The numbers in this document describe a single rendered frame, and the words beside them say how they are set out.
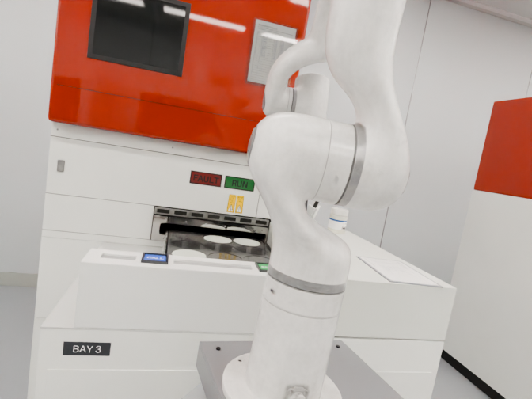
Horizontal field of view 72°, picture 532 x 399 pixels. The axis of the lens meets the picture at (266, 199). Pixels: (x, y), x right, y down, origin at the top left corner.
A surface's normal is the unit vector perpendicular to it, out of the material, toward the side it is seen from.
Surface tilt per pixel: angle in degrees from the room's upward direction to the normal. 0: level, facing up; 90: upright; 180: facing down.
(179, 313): 90
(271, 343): 88
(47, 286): 90
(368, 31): 92
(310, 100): 79
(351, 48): 101
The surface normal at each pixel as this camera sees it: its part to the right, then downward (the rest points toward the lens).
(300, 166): 0.07, 0.22
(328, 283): 0.38, 0.17
